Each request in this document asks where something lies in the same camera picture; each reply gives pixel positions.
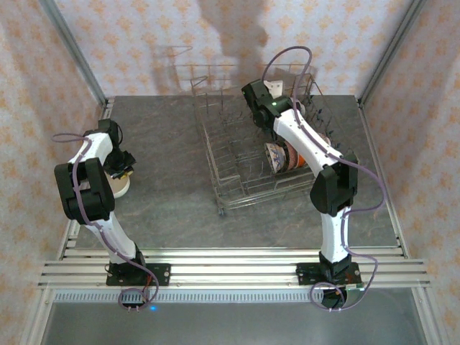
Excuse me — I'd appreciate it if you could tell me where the aluminium table side rail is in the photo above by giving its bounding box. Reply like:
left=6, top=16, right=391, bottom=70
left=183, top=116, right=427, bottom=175
left=57, top=102, right=114, bottom=259
left=359, top=102, right=410, bottom=259

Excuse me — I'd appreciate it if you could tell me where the blue floral ceramic bowl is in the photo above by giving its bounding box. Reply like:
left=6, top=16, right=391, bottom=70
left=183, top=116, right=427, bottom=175
left=264, top=142, right=288, bottom=174

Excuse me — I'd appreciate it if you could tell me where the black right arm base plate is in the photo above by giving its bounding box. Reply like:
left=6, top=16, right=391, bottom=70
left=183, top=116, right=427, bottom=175
left=296, top=262, right=362, bottom=288

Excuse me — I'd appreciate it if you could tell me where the grey wire dish rack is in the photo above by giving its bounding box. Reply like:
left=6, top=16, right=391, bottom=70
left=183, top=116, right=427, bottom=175
left=190, top=63, right=346, bottom=216

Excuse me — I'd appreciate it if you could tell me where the aluminium corner post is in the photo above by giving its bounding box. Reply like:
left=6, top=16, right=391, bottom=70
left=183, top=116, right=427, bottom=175
left=38, top=0, right=111, bottom=109
left=357, top=0, right=425, bottom=107

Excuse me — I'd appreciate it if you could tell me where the pale pink shallow bowl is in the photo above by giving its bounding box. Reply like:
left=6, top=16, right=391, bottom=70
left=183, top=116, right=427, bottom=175
left=106, top=168, right=131, bottom=199

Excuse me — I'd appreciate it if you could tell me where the aluminium mounting rail frame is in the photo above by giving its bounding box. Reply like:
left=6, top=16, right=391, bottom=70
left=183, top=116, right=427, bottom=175
left=37, top=247, right=432, bottom=290

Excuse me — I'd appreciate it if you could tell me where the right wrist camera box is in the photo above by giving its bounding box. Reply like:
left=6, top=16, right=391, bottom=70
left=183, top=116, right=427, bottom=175
left=264, top=80, right=285, bottom=97

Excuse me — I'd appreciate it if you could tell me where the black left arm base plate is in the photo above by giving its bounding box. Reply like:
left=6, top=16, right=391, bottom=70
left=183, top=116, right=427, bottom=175
left=106, top=263, right=171, bottom=288

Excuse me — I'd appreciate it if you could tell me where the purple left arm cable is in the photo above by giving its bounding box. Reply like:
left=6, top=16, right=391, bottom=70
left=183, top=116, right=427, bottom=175
left=52, top=132, right=160, bottom=312

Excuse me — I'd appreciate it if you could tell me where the white bowl leaf-pattern outside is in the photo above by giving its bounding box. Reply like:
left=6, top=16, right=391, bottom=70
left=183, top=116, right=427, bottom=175
left=283, top=142, right=300, bottom=172

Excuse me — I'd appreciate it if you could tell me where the slotted grey cable duct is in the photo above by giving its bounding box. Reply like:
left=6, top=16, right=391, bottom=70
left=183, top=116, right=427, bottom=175
left=53, top=290, right=313, bottom=303

